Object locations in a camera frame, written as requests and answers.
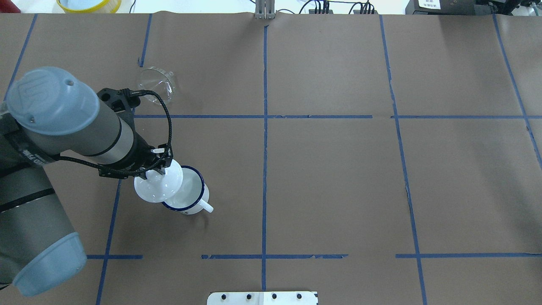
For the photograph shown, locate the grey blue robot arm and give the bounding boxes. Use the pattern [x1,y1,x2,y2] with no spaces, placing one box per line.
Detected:
[0,67,173,297]

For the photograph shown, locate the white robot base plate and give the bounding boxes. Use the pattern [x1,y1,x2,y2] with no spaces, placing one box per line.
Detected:
[207,291,319,305]

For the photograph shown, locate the grey metal bracket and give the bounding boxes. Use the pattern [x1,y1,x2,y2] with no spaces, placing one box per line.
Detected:
[252,0,276,19]

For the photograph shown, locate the clear plastic funnel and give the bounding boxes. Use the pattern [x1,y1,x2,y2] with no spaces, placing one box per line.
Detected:
[137,67,177,105]

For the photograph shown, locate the yellow rimmed round container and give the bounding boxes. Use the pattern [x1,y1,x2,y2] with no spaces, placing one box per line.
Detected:
[56,0,122,14]

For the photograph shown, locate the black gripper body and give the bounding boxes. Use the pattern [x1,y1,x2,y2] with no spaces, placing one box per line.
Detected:
[97,88,173,178]

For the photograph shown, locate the black device with label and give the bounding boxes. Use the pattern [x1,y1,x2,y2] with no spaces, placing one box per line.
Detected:
[404,0,541,16]

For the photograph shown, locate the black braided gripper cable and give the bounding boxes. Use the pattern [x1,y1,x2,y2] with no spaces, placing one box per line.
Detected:
[53,89,173,176]

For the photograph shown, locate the black cables at table edge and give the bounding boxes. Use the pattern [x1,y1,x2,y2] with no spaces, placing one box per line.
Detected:
[277,0,376,15]

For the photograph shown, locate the red object at corner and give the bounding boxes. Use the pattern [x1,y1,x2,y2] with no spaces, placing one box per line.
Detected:
[0,0,21,14]

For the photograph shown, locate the white enamel mug blue rim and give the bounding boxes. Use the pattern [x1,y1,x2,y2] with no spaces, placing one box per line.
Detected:
[161,165,214,216]

